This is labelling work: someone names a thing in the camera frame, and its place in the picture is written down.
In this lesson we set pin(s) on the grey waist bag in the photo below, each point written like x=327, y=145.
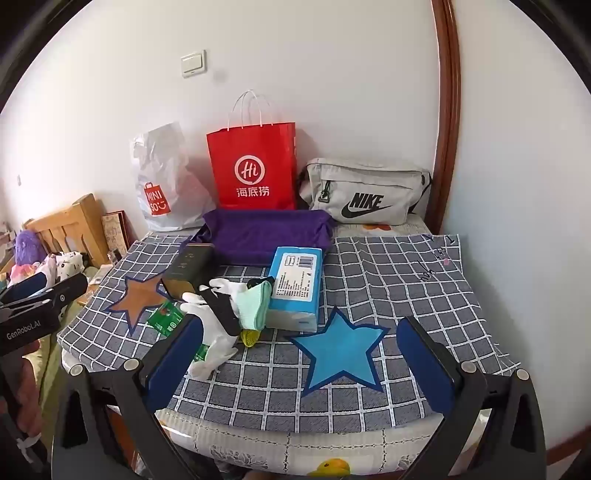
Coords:
x=369, y=184

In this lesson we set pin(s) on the purple plush toy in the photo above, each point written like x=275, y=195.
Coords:
x=25, y=244

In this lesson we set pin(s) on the person's left hand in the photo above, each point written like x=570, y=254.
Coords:
x=25, y=392

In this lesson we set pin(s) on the brown wooden door frame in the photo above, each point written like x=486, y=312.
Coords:
x=447, y=115

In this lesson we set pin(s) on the dark tin box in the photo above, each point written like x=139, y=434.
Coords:
x=189, y=272

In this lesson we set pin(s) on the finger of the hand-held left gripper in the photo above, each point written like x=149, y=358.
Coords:
x=69, y=287
x=21, y=288

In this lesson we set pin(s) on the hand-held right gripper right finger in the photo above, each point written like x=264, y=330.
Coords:
x=422, y=364

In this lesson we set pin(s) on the white wall light switch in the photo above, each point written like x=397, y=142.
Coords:
x=193, y=63

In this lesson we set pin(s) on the light green sock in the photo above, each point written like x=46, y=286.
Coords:
x=254, y=307

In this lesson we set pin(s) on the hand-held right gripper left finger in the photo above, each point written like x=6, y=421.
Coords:
x=178, y=360

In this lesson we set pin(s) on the blue tissue pack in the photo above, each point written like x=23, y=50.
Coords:
x=295, y=277

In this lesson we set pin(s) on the green wet wipe packet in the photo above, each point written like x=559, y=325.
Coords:
x=166, y=318

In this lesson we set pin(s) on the purple towel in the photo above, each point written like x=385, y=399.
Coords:
x=263, y=235

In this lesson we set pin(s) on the white floral tablecloth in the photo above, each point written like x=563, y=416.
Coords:
x=277, y=443

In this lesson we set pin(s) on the white plastic shopping bag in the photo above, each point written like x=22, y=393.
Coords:
x=171, y=166

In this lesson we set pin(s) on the grey checked star cloth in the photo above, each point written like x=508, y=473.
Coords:
x=369, y=286

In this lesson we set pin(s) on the red paper shopping bag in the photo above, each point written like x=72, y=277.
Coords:
x=254, y=147

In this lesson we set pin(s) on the white printed cloth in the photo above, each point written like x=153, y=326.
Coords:
x=64, y=265

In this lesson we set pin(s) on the brown picture frame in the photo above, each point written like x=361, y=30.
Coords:
x=113, y=235

